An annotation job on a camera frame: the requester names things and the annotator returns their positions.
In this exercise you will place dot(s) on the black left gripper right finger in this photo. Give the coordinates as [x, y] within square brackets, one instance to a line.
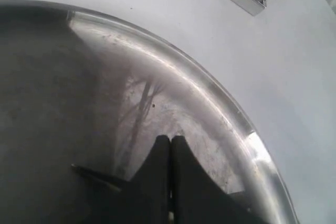
[197, 198]

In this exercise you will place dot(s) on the round steel plate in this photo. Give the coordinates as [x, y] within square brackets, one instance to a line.
[84, 96]

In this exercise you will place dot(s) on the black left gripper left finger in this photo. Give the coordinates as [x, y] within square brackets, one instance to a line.
[145, 198]

